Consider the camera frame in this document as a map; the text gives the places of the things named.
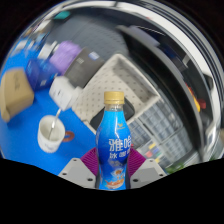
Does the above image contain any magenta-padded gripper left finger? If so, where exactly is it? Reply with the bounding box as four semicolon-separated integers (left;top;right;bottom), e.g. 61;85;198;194
57;147;100;190

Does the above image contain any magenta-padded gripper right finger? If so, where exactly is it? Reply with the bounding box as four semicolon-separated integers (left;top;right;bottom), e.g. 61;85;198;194
127;147;168;189

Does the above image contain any blue drink bottle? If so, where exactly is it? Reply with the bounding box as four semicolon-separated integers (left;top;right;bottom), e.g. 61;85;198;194
94;90;133;191

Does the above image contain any low grey drawer cabinet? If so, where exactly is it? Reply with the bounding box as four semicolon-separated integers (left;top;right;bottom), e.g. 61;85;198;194
128;119;153;148

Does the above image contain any metal spoon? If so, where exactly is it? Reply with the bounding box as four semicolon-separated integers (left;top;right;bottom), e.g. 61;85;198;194
47;107;63;140

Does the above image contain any wide grey drawer cabinet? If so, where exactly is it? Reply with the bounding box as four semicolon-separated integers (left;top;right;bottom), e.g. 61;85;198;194
137;99;183;135

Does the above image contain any black zip case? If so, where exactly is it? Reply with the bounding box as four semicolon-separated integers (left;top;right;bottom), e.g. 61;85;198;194
88;101;138;132

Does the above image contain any white carton box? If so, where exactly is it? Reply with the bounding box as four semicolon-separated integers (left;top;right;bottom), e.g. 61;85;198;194
48;75;83;112

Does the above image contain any brown cardboard box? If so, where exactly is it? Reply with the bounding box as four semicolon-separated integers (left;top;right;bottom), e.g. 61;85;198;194
0;67;36;124

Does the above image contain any white perforated storage tray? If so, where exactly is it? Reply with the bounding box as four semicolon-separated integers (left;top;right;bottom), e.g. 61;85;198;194
71;52;161;135

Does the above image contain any blue carton box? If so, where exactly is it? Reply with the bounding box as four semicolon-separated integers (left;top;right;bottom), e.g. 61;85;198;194
25;57;60;91

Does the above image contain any dark grey carton box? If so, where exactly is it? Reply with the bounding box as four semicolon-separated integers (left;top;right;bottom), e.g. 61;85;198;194
62;47;106;90

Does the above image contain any dark grey shelf unit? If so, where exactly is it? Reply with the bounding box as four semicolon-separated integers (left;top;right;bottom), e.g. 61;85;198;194
116;24;218;161

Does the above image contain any purple plastic bag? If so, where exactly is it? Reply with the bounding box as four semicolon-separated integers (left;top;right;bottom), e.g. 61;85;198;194
48;40;83;76

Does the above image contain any teal tool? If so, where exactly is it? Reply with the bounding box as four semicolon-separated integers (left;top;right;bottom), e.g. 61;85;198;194
52;9;72;21

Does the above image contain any white mug, brown handle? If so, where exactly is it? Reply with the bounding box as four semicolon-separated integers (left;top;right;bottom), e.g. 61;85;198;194
36;114;76;155

